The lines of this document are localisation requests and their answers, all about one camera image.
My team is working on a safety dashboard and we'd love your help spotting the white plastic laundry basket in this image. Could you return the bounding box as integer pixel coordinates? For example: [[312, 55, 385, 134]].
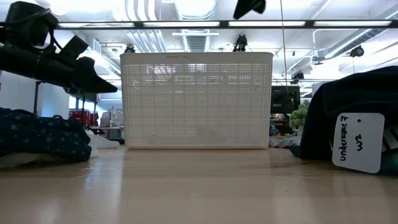
[[119, 52, 274, 150]]

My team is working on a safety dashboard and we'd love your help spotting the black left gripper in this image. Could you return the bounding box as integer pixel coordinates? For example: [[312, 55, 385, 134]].
[[34, 35, 118, 94]]

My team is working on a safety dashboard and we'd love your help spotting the navy floral patterned garment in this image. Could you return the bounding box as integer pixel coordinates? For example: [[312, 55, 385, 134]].
[[0, 107, 93, 162]]

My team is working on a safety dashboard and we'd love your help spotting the black monitor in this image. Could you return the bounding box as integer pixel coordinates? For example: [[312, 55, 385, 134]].
[[270, 85, 301, 114]]

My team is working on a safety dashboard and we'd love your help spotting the silver ventilation duct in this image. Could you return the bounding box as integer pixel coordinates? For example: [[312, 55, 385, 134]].
[[174, 0, 218, 53]]

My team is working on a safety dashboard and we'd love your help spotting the white handwritten paper tag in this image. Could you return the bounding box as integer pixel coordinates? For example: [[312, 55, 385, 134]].
[[331, 112, 386, 174]]

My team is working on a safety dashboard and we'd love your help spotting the green potted plant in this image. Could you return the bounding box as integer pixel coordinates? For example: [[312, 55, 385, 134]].
[[288, 99, 312, 130]]

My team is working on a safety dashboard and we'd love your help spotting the red plastic bin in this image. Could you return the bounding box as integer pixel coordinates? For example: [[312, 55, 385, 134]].
[[68, 108, 99, 127]]

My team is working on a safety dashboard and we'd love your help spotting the dark navy garment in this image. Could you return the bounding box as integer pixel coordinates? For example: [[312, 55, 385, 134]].
[[290, 65, 398, 175]]

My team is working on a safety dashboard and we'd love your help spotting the white sock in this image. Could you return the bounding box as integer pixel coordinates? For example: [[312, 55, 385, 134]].
[[85, 129, 121, 150]]

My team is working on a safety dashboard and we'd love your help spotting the grey garment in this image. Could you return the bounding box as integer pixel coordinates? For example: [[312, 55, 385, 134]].
[[269, 136, 300, 149]]

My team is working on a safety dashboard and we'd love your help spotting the thin hanging cable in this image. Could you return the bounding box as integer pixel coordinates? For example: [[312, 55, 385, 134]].
[[279, 0, 290, 94]]

